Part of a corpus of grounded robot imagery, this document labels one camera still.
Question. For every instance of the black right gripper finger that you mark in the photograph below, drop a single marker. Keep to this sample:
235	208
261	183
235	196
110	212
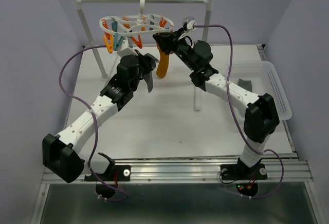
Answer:
167	37
167	46

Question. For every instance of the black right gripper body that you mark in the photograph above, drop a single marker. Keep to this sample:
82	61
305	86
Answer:
182	50

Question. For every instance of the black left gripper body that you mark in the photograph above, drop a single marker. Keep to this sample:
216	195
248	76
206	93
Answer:
142	69

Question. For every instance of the grey sock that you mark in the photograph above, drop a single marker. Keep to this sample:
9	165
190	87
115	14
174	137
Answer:
148	79
245	84

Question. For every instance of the white clip hanger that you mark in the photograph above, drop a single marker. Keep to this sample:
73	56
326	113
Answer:
134	25

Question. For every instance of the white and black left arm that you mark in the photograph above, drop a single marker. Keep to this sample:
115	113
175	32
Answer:
61	152

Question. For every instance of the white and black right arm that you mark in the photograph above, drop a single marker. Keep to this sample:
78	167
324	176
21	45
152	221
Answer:
255	115

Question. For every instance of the teal clothes peg right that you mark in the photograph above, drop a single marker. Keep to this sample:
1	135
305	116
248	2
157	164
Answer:
152	22

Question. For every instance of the teal clothes peg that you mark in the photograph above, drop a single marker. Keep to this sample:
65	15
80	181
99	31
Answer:
117	39
152	22

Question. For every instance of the orange clothes peg right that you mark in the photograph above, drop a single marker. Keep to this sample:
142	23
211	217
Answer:
137	42

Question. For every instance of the orange clothes peg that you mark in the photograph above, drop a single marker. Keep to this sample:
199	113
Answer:
108	38
137	42

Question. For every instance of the white plastic basket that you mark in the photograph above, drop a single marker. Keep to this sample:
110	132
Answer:
264	79

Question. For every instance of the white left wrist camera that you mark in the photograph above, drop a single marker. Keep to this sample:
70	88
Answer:
124	49

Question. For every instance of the aluminium mounting rail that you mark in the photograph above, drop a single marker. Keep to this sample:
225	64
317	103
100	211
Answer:
185	191

